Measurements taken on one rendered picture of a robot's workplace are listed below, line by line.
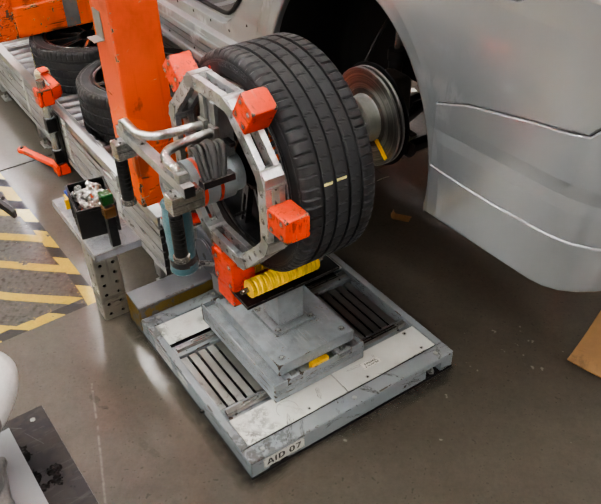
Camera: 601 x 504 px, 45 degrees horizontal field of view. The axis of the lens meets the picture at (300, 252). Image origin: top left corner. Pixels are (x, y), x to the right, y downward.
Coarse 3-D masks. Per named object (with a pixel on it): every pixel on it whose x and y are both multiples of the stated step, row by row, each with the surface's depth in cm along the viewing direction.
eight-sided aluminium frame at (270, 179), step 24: (192, 72) 196; (192, 96) 210; (216, 96) 186; (192, 120) 219; (240, 144) 184; (264, 144) 183; (264, 168) 181; (264, 192) 183; (216, 216) 228; (264, 216) 188; (216, 240) 223; (240, 240) 219; (264, 240) 192; (240, 264) 213
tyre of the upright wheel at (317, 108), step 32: (224, 64) 194; (256, 64) 186; (288, 64) 188; (320, 64) 190; (288, 96) 182; (320, 96) 185; (352, 96) 190; (288, 128) 180; (320, 128) 184; (352, 128) 188; (288, 160) 184; (320, 160) 183; (352, 160) 188; (320, 192) 186; (352, 192) 192; (320, 224) 191; (352, 224) 200; (288, 256) 204; (320, 256) 210
